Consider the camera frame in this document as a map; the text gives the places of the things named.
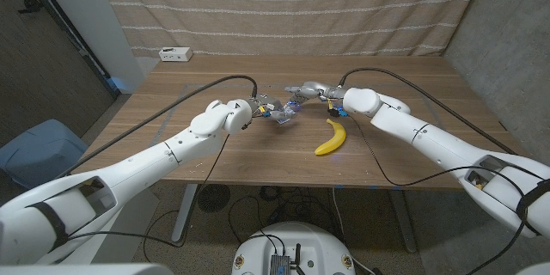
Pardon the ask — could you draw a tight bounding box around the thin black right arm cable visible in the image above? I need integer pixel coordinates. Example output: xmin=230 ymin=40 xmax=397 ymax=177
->
xmin=346 ymin=114 xmax=542 ymax=275

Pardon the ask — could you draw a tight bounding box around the white table leg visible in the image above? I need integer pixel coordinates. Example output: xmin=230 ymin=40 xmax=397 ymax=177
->
xmin=171 ymin=183 xmax=199 ymax=242

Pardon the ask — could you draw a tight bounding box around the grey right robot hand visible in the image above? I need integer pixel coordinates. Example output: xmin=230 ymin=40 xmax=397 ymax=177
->
xmin=284 ymin=80 xmax=347 ymax=109

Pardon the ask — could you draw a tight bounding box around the grey electronics box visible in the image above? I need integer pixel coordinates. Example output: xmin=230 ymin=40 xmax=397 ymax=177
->
xmin=269 ymin=254 xmax=291 ymax=275

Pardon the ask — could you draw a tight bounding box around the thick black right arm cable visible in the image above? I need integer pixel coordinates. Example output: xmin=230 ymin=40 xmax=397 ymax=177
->
xmin=338 ymin=66 xmax=519 ymax=156

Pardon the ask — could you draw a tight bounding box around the beige striped backdrop curtain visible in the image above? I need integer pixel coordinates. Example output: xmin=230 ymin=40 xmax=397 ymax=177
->
xmin=92 ymin=0 xmax=491 ymax=58

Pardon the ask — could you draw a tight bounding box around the white power strip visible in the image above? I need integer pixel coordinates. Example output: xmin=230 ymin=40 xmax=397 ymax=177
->
xmin=158 ymin=46 xmax=194 ymax=63

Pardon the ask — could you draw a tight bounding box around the dollar bill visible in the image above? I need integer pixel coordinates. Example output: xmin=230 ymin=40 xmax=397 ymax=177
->
xmin=274 ymin=109 xmax=297 ymax=125

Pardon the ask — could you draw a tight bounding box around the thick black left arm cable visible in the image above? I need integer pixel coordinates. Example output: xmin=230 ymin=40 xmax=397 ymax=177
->
xmin=55 ymin=74 xmax=259 ymax=180

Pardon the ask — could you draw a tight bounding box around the yellow toy banana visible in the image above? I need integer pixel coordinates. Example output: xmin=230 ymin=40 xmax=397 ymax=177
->
xmin=314 ymin=118 xmax=347 ymax=156

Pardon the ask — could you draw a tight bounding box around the black round floor fan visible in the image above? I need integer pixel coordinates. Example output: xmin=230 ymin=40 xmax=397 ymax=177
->
xmin=197 ymin=183 xmax=231 ymax=213

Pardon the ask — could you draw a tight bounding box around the grey table leg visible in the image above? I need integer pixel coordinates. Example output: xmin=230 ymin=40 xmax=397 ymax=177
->
xmin=388 ymin=189 xmax=419 ymax=254

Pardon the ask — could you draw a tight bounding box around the blue plastic bin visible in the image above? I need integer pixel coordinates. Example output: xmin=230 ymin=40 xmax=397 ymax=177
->
xmin=0 ymin=119 xmax=89 ymax=190

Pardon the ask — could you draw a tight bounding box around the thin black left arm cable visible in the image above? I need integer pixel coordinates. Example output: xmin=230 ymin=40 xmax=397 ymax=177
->
xmin=67 ymin=132 xmax=231 ymax=249

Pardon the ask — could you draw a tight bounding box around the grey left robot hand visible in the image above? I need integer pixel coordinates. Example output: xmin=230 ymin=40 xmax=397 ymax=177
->
xmin=247 ymin=93 xmax=299 ymax=125

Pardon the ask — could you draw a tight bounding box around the black floor cable bundle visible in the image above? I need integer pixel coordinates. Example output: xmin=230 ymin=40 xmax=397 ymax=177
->
xmin=227 ymin=185 xmax=345 ymax=244

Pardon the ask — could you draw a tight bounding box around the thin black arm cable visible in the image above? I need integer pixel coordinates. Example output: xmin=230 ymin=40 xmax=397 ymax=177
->
xmin=67 ymin=132 xmax=231 ymax=249
xmin=346 ymin=114 xmax=542 ymax=275

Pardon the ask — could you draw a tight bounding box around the white wall panel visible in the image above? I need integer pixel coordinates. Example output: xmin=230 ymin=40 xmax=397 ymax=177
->
xmin=32 ymin=0 xmax=145 ymax=95

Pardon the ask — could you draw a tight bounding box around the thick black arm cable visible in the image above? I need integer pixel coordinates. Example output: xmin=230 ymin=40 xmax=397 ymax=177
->
xmin=338 ymin=66 xmax=519 ymax=156
xmin=55 ymin=74 xmax=259 ymax=180

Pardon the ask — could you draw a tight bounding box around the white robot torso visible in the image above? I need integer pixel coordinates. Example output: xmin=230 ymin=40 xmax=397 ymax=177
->
xmin=231 ymin=221 xmax=357 ymax=275

